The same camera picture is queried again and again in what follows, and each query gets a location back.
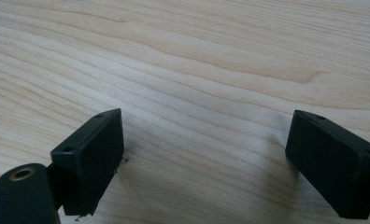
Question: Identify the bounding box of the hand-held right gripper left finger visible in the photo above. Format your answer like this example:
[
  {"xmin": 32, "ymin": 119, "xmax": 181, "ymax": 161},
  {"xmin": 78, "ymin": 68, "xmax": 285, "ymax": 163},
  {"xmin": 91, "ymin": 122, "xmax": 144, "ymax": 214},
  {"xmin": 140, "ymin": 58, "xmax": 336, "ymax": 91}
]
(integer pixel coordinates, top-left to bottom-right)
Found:
[{"xmin": 50, "ymin": 107, "xmax": 125, "ymax": 217}]

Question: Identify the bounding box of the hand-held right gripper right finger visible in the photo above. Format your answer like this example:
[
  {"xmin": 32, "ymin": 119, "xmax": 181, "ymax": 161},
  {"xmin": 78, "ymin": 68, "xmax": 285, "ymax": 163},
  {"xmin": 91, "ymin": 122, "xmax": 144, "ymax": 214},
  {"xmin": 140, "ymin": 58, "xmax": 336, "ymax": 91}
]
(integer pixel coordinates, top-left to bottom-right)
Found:
[{"xmin": 284, "ymin": 109, "xmax": 370, "ymax": 220}]

